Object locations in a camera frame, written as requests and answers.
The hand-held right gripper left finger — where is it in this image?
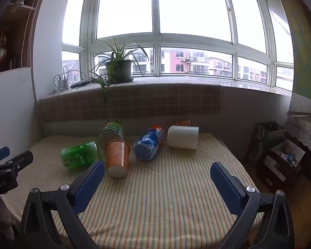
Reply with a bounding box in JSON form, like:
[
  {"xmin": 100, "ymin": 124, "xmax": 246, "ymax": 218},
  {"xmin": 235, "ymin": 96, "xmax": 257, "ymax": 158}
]
[{"xmin": 18, "ymin": 160, "xmax": 105, "ymax": 249}]

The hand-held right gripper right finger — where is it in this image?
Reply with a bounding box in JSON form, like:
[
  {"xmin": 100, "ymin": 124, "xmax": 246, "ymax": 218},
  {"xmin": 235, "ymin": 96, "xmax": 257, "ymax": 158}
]
[{"xmin": 210, "ymin": 161, "xmax": 294, "ymax": 249}]

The orange paper cup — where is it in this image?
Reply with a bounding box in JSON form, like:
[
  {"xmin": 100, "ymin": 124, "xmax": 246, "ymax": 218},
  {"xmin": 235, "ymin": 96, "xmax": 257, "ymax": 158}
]
[{"xmin": 105, "ymin": 140, "xmax": 130, "ymax": 179}]

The white plastic cup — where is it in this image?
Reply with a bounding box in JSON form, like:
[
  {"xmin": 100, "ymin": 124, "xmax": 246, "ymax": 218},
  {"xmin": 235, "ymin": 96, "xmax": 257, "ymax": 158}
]
[{"xmin": 167, "ymin": 126, "xmax": 199, "ymax": 150}]

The small orange cup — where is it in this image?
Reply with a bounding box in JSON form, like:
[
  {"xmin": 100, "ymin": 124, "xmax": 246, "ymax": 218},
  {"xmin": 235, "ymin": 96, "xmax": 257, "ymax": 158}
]
[{"xmin": 168, "ymin": 119, "xmax": 191, "ymax": 128}]

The green plastic bottle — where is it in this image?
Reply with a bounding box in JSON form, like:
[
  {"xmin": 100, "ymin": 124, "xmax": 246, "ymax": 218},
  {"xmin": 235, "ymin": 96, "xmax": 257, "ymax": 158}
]
[{"xmin": 60, "ymin": 141, "xmax": 99, "ymax": 170}]

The white panel board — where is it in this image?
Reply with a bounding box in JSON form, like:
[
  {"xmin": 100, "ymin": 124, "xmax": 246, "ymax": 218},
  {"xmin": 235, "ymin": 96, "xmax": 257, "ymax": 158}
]
[{"xmin": 0, "ymin": 67, "xmax": 43, "ymax": 159}]

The brown cardboard box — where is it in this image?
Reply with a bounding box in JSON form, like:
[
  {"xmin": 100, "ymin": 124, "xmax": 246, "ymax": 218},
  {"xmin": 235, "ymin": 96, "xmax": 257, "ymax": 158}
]
[{"xmin": 256, "ymin": 139, "xmax": 307, "ymax": 194}]

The green paper shopping bag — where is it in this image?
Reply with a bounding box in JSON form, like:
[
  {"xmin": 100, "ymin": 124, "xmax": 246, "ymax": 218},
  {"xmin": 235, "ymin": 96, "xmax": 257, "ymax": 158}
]
[{"xmin": 247, "ymin": 121, "xmax": 285, "ymax": 165}]

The blue plastic bottle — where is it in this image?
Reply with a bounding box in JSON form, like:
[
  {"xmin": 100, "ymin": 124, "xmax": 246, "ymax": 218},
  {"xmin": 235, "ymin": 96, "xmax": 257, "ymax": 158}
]
[{"xmin": 133, "ymin": 126, "xmax": 165, "ymax": 161}]

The plaid headboard cushion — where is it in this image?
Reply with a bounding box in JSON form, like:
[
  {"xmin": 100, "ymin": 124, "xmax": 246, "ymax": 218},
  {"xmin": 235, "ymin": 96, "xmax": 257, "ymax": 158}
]
[{"xmin": 36, "ymin": 79, "xmax": 222, "ymax": 130}]

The white lace cloth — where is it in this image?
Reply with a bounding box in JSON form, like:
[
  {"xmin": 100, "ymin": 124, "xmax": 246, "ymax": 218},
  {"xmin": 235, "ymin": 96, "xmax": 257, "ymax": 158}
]
[{"xmin": 285, "ymin": 93, "xmax": 311, "ymax": 161}]

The dark flat device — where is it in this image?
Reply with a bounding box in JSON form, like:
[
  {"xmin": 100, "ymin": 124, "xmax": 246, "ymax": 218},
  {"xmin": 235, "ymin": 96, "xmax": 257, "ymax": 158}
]
[{"xmin": 70, "ymin": 79, "xmax": 95, "ymax": 88}]

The potted spider plant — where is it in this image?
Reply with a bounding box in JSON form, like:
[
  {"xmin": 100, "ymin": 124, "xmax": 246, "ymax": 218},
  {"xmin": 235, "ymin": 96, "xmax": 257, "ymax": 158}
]
[{"xmin": 89, "ymin": 37, "xmax": 149, "ymax": 101}]

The white charger with cables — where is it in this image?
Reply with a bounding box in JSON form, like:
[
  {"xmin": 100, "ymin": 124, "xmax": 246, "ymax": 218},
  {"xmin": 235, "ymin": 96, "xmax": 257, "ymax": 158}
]
[{"xmin": 44, "ymin": 66, "xmax": 92, "ymax": 96}]

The beaded blind cord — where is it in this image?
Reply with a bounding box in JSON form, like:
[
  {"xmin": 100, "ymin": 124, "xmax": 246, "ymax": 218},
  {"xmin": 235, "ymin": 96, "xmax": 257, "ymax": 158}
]
[{"xmin": 19, "ymin": 0, "xmax": 42, "ymax": 69}]

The white window frame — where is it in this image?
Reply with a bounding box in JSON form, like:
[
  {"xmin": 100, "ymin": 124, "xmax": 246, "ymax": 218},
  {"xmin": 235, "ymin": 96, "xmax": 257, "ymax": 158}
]
[{"xmin": 61, "ymin": 0, "xmax": 294, "ymax": 92}]

